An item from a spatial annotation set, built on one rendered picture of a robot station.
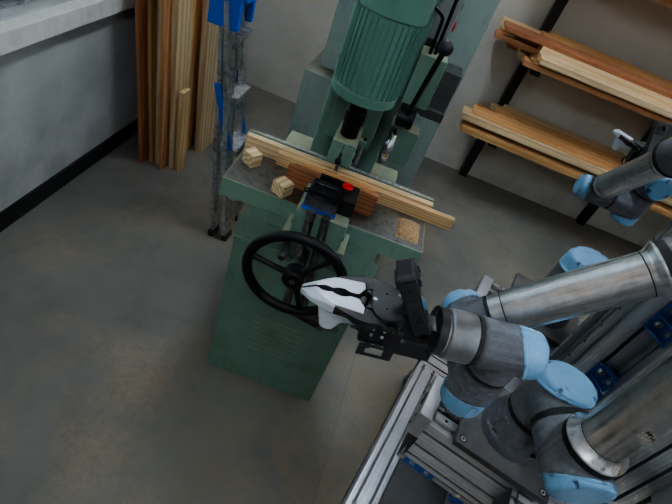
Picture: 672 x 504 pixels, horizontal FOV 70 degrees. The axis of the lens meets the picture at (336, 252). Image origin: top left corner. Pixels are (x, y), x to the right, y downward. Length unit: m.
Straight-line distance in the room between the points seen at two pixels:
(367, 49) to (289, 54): 2.66
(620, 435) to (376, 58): 0.91
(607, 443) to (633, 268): 0.29
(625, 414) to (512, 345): 0.26
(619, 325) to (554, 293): 0.39
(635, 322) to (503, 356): 0.54
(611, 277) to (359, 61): 0.74
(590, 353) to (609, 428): 0.37
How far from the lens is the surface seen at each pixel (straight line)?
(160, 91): 2.66
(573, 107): 3.80
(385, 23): 1.19
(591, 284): 0.85
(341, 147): 1.35
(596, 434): 0.95
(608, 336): 1.24
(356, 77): 1.24
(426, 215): 1.48
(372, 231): 1.35
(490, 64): 3.65
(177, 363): 2.02
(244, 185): 1.36
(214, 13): 2.02
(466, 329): 0.69
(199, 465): 1.84
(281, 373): 1.91
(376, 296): 0.67
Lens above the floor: 1.70
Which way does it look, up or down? 40 degrees down
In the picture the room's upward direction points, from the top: 23 degrees clockwise
